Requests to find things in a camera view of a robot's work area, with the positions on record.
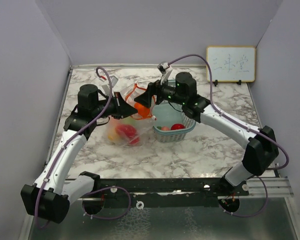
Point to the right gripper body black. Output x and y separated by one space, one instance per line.
164 92

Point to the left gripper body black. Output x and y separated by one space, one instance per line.
111 108

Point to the orange toy tangerine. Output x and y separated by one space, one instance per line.
142 111

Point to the red toy pepper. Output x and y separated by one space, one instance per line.
126 131

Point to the clear zip bag orange zipper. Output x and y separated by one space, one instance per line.
142 126

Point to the red toy apple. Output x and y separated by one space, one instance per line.
177 126
134 141

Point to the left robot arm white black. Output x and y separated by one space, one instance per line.
49 197

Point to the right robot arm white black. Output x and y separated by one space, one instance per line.
258 143

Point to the blue white plastic basket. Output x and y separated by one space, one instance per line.
171 124

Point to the pink toy peach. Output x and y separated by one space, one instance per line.
165 128

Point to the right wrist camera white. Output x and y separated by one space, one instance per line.
165 70

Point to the small whiteboard wooden frame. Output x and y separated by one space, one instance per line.
231 64

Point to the black mounting rail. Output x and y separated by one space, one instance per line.
115 193

